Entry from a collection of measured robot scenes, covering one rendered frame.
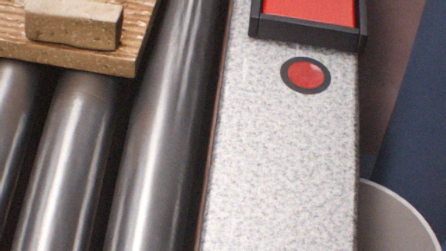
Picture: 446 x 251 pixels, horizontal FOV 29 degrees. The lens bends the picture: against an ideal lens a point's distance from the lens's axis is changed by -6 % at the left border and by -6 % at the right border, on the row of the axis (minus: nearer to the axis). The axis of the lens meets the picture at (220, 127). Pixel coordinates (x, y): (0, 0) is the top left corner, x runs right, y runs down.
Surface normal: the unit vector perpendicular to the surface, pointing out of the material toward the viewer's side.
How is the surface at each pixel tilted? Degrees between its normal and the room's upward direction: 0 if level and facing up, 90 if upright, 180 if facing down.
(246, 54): 0
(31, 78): 49
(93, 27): 94
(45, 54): 90
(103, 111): 40
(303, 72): 0
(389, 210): 87
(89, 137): 31
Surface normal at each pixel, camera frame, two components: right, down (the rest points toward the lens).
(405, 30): 0.09, -0.66
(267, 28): -0.10, 0.74
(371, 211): -0.47, 0.60
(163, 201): 0.46, -0.55
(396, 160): -0.87, 0.31
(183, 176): 0.81, -0.33
